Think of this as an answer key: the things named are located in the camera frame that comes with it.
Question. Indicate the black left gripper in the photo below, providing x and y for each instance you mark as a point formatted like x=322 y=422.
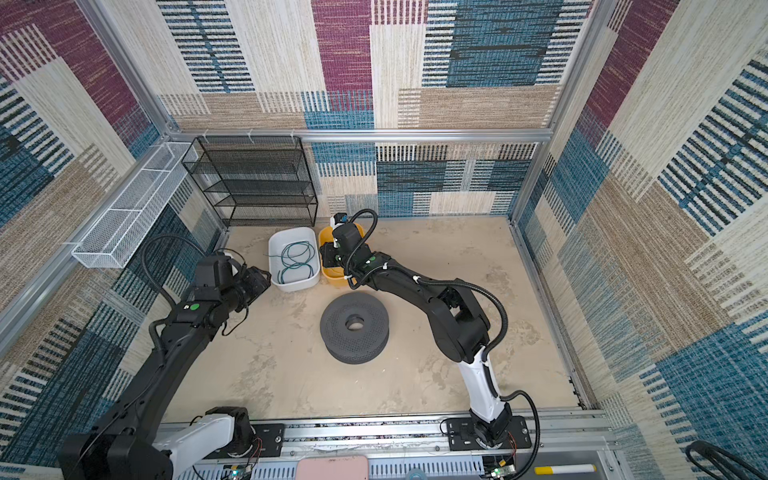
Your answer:
x=257 y=280

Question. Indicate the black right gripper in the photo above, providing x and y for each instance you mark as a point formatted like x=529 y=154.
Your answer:
x=327 y=253

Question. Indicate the grey perforated cable spool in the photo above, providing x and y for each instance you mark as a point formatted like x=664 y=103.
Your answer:
x=355 y=328

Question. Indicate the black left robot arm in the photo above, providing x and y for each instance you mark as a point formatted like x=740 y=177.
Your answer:
x=123 y=443

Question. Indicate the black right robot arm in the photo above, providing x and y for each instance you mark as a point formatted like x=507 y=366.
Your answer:
x=467 y=321

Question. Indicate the yellow plastic bin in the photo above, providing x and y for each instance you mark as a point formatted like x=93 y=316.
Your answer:
x=326 y=235

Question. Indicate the white plastic bin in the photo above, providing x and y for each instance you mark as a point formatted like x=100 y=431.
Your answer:
x=294 y=260

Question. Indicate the yellow white marker pen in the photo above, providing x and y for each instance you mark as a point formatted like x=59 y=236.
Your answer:
x=565 y=469

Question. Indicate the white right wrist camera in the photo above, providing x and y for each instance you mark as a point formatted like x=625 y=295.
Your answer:
x=338 y=219

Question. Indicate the black wire shelf rack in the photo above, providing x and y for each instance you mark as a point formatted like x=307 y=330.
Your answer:
x=254 y=180

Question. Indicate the white wire mesh basket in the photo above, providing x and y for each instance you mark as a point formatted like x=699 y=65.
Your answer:
x=117 y=234

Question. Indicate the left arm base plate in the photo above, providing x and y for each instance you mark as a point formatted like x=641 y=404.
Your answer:
x=264 y=441

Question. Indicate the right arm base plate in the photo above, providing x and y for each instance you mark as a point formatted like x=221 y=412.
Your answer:
x=464 y=434

